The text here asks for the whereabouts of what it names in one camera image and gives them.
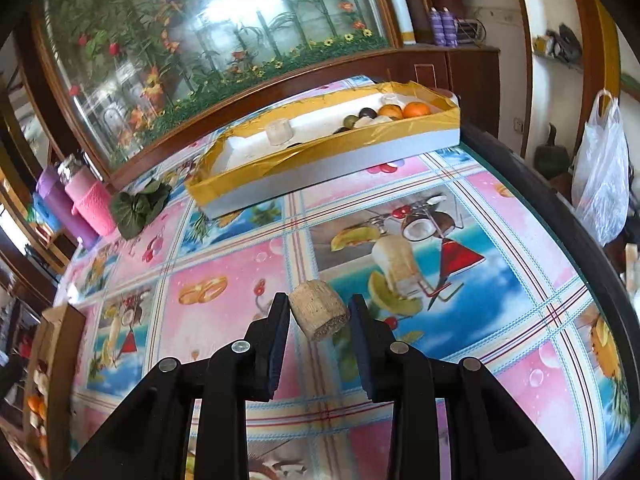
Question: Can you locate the beige bread chunk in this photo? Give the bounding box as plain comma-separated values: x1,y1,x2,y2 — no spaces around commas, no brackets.
288,280,349,341

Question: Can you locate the brown cardboard tray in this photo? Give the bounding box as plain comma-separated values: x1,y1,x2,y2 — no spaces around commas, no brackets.
23,304,86,479

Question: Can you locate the small orange tangerine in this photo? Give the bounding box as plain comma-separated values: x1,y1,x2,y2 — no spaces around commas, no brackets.
27,394,47,420

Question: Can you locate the colourful fruit print tablecloth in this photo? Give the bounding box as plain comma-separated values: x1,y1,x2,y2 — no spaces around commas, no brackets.
56,126,639,479

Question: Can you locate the green leaf wrapped bundle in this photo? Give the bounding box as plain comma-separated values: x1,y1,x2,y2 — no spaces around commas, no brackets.
108,179,171,240

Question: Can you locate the pink knitted sleeve jar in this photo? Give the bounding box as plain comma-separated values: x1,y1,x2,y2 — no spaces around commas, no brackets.
58,155,116,237

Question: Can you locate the purple thermos bottle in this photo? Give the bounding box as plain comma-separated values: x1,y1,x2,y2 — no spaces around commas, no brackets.
36,166,99,249

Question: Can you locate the white plastic bag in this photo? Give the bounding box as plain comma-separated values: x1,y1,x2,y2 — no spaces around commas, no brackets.
570,89,629,246

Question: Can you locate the gold white long box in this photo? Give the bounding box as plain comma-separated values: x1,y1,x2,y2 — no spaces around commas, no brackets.
184,81,461,218

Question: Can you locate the far orange tangerine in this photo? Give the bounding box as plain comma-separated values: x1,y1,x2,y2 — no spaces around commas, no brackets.
378,104,404,120

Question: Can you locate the dark round plum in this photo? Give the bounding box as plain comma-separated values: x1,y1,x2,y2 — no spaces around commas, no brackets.
358,107,378,119

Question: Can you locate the fish tank with plants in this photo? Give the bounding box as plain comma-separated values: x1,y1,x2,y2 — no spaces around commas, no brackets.
36,0,388,170

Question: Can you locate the purple bottles pair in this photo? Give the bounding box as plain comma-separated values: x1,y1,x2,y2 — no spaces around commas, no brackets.
430,8,458,48

